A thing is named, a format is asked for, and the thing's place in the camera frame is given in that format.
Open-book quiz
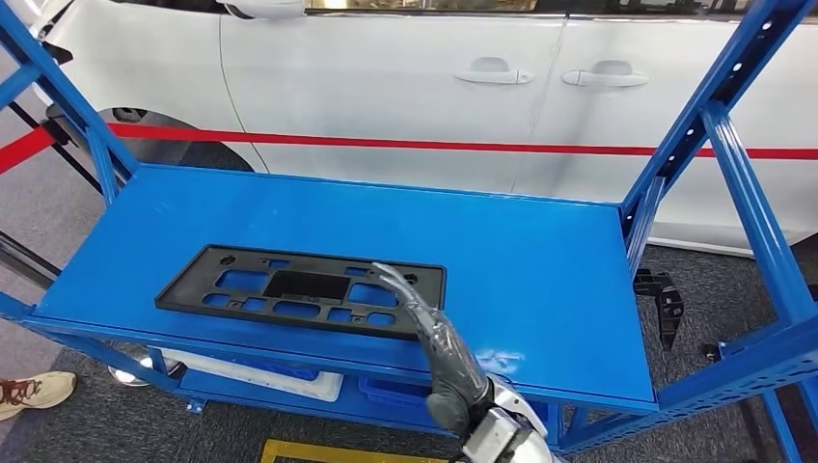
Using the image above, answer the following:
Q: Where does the black barrier stanchion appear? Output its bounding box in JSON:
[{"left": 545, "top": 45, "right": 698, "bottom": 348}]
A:
[{"left": 6, "top": 98, "right": 110, "bottom": 196}]

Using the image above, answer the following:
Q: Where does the person's shoe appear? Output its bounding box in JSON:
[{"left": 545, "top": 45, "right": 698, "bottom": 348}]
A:
[{"left": 0, "top": 371, "right": 78, "bottom": 423}]

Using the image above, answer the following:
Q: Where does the black plastic car part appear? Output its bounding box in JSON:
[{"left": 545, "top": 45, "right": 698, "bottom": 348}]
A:
[{"left": 632, "top": 268, "right": 685, "bottom": 351}]

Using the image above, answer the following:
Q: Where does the white car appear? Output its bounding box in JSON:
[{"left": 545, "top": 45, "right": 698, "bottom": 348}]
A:
[{"left": 25, "top": 0, "right": 818, "bottom": 257}]

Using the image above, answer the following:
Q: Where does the white car side mirror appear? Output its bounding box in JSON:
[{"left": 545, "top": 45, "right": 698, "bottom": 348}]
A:
[{"left": 213, "top": 0, "right": 307, "bottom": 20}]

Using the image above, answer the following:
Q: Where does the white car door handle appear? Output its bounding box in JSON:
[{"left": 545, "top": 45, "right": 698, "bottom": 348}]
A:
[
  {"left": 453, "top": 56, "right": 534, "bottom": 86},
  {"left": 560, "top": 60, "right": 650, "bottom": 89}
]

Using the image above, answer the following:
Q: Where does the yellow floor tape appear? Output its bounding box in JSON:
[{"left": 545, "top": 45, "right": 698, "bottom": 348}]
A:
[{"left": 260, "top": 439, "right": 449, "bottom": 463}]

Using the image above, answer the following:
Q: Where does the black plastic plate bracket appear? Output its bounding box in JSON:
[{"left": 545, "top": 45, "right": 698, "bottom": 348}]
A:
[{"left": 154, "top": 244, "right": 448, "bottom": 341}]

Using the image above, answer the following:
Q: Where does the stanchion with chrome base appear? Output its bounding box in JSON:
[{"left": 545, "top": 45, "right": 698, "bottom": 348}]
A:
[{"left": 0, "top": 231, "right": 183, "bottom": 389}]

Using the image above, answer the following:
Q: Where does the white plastic bin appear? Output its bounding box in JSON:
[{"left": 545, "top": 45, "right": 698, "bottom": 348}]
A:
[{"left": 159, "top": 347, "right": 345, "bottom": 404}]

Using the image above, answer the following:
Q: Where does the blue plastic bin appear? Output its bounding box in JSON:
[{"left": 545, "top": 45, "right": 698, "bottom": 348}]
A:
[
  {"left": 357, "top": 376, "right": 436, "bottom": 410},
  {"left": 242, "top": 357, "right": 321, "bottom": 383}
]

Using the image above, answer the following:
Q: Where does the blue metal shelf rack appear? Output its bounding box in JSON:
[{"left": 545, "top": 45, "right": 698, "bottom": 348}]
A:
[{"left": 0, "top": 0, "right": 818, "bottom": 463}]

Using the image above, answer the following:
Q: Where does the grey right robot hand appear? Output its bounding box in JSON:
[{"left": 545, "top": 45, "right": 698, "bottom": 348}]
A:
[{"left": 371, "top": 260, "right": 497, "bottom": 439}]

